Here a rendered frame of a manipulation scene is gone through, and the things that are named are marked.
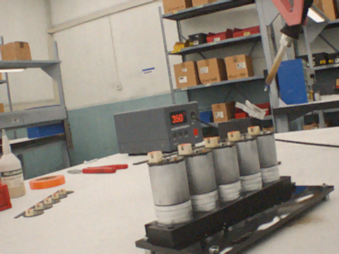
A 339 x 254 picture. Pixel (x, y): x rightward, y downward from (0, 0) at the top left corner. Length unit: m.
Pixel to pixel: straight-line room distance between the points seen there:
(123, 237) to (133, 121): 0.58
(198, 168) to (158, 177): 0.03
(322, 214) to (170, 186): 0.12
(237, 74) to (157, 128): 3.88
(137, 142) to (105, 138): 5.27
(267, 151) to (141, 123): 0.55
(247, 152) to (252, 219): 0.06
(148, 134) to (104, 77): 5.24
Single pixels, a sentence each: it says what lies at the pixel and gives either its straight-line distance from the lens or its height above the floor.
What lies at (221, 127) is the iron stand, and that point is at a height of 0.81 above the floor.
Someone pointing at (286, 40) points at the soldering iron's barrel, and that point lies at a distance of 0.51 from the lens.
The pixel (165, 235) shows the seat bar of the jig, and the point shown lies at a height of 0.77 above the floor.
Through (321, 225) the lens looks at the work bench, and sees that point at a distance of 0.30.
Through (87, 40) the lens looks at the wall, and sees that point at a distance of 6.30.
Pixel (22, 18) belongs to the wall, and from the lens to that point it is 6.45.
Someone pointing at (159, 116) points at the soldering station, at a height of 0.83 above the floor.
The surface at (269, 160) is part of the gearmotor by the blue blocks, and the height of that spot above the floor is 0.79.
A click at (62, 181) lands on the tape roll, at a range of 0.68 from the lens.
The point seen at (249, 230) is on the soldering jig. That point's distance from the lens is 0.28.
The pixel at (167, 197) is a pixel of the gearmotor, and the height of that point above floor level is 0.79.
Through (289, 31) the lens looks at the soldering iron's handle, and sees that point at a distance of 0.51.
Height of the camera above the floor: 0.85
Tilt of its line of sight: 3 degrees down
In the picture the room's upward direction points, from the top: 9 degrees counter-clockwise
